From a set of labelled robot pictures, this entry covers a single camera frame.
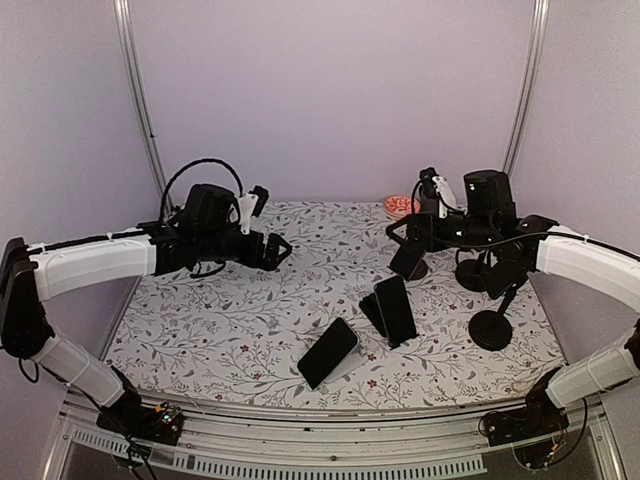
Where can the white phone stand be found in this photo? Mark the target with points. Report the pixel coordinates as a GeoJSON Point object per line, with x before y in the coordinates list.
{"type": "Point", "coordinates": [353, 361]}

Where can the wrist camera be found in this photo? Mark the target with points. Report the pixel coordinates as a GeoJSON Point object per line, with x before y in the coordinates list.
{"type": "Point", "coordinates": [251, 205]}
{"type": "Point", "coordinates": [435, 194]}

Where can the red white patterned bowl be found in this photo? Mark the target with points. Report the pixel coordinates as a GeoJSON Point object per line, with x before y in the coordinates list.
{"type": "Point", "coordinates": [397, 207]}

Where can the aluminium frame post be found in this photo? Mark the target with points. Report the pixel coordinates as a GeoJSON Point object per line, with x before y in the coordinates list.
{"type": "Point", "coordinates": [126, 37]}
{"type": "Point", "coordinates": [532, 65]}

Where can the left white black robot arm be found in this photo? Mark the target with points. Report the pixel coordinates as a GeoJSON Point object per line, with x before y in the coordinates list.
{"type": "Point", "coordinates": [32, 275]}

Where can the black phone blue edge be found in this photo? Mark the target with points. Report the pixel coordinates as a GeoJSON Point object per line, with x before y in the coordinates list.
{"type": "Point", "coordinates": [395, 310]}

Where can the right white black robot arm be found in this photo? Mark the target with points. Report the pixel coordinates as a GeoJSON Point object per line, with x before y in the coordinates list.
{"type": "Point", "coordinates": [509, 247]}

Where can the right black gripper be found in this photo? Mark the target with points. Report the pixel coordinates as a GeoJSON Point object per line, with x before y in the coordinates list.
{"type": "Point", "coordinates": [415, 222]}

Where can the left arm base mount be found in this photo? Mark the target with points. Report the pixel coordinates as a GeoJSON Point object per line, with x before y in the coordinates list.
{"type": "Point", "coordinates": [160, 424]}

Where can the black round base phone stand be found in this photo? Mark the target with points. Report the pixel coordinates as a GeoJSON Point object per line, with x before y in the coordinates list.
{"type": "Point", "coordinates": [412, 267]}

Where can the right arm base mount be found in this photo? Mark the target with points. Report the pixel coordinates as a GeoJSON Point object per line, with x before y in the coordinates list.
{"type": "Point", "coordinates": [538, 417]}

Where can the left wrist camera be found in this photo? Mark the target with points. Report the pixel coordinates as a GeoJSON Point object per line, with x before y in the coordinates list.
{"type": "Point", "coordinates": [251, 205]}

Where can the floral patterned table mat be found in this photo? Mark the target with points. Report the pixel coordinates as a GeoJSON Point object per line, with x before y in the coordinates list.
{"type": "Point", "coordinates": [237, 336]}

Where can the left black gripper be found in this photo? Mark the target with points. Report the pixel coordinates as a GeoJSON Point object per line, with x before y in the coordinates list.
{"type": "Point", "coordinates": [270, 261]}

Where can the black phone on round stand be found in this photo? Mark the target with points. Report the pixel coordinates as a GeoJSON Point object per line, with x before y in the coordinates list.
{"type": "Point", "coordinates": [394, 263]}

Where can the right aluminium frame post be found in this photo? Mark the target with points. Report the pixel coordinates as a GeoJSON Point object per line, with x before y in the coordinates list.
{"type": "Point", "coordinates": [532, 65]}

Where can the black folding phone stand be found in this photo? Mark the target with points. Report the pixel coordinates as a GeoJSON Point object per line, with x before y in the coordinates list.
{"type": "Point", "coordinates": [369, 306]}

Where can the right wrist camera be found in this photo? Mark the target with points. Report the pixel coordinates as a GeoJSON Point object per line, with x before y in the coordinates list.
{"type": "Point", "coordinates": [435, 194]}

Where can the black phone silver edge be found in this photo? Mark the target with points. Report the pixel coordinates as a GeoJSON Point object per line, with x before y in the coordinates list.
{"type": "Point", "coordinates": [325, 355]}

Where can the front aluminium rail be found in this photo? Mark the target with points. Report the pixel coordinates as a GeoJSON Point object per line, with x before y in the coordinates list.
{"type": "Point", "coordinates": [233, 441]}

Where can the black tall round-base stand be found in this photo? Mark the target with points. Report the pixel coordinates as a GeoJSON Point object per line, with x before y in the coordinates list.
{"type": "Point", "coordinates": [490, 329]}

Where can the left aluminium frame post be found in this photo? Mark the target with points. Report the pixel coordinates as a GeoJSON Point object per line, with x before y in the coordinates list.
{"type": "Point", "coordinates": [126, 37]}

